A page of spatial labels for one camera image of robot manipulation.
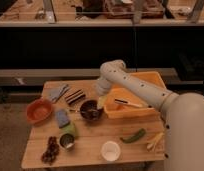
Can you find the small metal cup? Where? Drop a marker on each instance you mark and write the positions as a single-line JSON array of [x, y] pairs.
[[67, 141]]

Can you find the metal spoon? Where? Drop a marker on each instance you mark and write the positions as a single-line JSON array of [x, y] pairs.
[[79, 111]]

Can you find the wooden handled brush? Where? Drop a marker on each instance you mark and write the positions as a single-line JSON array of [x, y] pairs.
[[127, 103]]

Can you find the orange red bowl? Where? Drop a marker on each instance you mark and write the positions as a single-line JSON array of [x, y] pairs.
[[38, 110]]

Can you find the green sponge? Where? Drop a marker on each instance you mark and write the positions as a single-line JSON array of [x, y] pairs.
[[71, 129]]

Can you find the orange plastic bin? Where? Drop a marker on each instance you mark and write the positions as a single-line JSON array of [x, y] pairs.
[[115, 110]]

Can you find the dark grape bunch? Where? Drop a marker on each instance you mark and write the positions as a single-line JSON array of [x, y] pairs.
[[49, 156]]

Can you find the dark brown bowl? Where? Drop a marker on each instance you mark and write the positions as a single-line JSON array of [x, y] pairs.
[[91, 105]]

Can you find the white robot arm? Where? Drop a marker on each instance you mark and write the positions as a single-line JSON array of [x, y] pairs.
[[183, 115]]

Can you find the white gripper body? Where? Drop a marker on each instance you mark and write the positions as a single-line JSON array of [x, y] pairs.
[[102, 86]]

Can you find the yellow corn piece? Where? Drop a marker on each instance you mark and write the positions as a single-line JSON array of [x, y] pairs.
[[154, 141]]

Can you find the white paper cup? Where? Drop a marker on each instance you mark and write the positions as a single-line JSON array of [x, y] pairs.
[[110, 151]]

